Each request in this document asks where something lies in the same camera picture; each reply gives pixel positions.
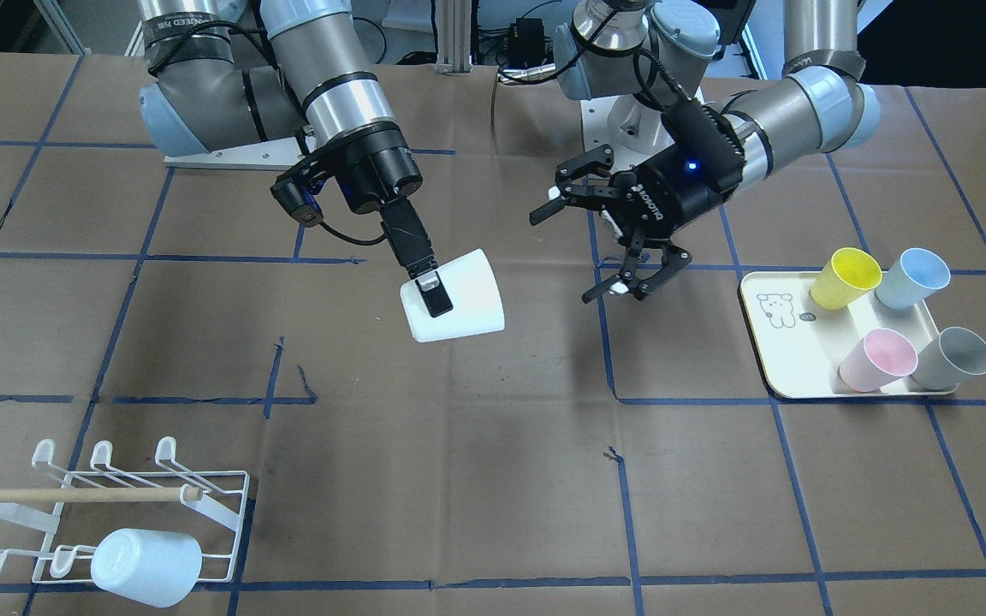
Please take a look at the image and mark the light blue plastic cup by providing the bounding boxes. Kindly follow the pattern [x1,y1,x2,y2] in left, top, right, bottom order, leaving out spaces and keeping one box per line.
[90,529,203,608]

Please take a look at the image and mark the cream plastic tray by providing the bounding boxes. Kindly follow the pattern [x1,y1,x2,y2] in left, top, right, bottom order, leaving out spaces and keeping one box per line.
[739,270,940,400]

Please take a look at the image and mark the pink plastic cup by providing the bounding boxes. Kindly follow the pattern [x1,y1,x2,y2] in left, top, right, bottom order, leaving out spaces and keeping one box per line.
[838,328,918,393]

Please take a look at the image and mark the cream white plastic cup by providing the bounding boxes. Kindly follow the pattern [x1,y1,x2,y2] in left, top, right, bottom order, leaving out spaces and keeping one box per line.
[400,248,505,343]

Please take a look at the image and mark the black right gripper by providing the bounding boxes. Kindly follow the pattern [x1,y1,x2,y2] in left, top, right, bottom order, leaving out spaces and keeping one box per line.
[270,124,454,318]

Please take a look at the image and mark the grey plastic cup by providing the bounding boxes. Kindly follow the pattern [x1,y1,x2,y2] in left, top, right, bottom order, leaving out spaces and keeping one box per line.
[911,327,986,391]

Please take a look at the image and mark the white wire cup rack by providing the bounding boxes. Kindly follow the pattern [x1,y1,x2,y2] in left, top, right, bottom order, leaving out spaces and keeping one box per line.
[0,436,252,588]

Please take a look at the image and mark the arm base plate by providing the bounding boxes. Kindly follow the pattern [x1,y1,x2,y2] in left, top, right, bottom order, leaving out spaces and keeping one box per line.
[579,95,674,172]
[164,138,302,173]

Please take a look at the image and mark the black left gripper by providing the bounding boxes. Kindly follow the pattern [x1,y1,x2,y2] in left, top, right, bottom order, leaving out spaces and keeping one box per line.
[529,101,746,305]

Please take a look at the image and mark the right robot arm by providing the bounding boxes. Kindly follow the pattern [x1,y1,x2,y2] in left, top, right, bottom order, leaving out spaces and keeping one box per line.
[140,1,453,318]

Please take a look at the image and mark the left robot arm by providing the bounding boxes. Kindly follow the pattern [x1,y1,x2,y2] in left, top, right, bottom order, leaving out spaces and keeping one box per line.
[531,1,880,303]

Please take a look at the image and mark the yellow plastic cup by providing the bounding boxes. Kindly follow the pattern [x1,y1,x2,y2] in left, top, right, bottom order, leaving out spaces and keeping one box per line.
[810,248,882,311]

